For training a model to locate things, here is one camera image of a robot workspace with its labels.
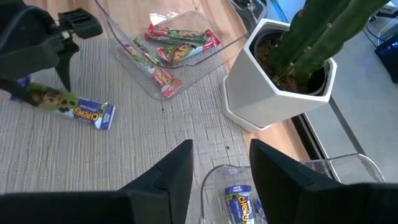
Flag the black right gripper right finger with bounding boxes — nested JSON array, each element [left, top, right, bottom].
[[249, 138, 398, 224]]

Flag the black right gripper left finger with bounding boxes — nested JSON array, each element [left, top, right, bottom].
[[0, 139, 194, 224]]

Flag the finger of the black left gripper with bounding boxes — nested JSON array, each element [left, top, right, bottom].
[[54, 7, 104, 93], [0, 77, 42, 107]]

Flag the clear plastic bin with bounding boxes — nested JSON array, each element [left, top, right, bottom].
[[94, 0, 249, 101], [198, 152, 386, 224]]

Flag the grey woven placemat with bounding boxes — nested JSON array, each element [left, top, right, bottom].
[[0, 36, 251, 224]]

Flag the white hexagonal plant pot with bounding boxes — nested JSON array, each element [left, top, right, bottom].
[[220, 17, 338, 134]]

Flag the brown potting soil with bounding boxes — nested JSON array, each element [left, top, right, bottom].
[[255, 30, 326, 95]]

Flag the green cactus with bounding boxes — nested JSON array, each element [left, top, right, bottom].
[[266, 0, 391, 85]]

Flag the black box with blue light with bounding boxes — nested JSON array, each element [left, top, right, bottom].
[[374, 30, 398, 84]]

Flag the black table edge rail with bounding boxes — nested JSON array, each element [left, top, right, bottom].
[[290, 111, 335, 181]]

